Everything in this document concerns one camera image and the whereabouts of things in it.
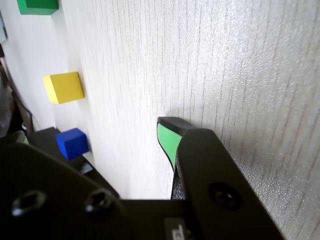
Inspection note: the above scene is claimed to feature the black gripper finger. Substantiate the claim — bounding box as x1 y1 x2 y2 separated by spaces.
156 116 286 240
0 131 141 240

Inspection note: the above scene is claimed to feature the green wooden cube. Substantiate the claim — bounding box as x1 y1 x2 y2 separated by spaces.
16 0 60 15

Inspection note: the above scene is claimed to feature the blue wooden cube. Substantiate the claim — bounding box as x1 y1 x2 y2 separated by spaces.
55 127 90 161

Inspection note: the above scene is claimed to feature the yellow wooden cube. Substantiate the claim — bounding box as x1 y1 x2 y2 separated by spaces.
42 71 85 105

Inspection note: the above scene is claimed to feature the black shelf unit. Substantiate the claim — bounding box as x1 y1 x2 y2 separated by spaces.
26 126 121 199

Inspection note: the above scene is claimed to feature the black cable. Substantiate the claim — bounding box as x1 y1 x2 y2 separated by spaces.
0 56 35 132

